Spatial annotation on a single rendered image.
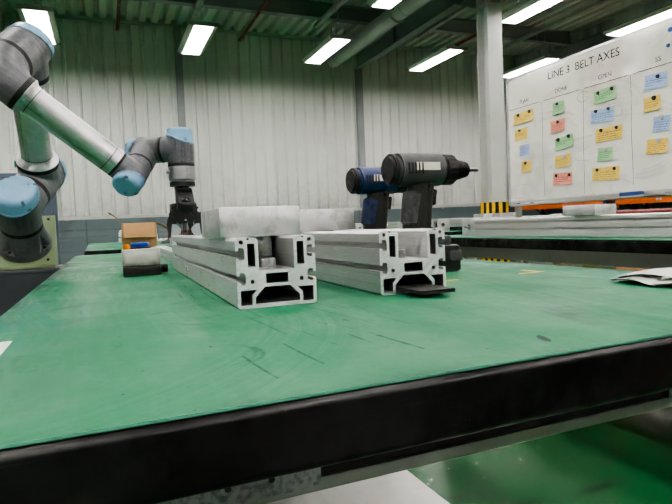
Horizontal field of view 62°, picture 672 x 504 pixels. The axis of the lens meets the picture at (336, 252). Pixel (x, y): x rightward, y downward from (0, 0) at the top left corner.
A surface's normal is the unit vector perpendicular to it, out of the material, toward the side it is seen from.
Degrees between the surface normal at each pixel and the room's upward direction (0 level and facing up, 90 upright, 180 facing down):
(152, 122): 90
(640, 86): 90
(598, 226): 90
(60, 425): 0
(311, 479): 90
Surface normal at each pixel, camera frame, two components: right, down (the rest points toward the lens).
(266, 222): 0.37, 0.04
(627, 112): -0.92, 0.06
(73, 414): -0.04, -1.00
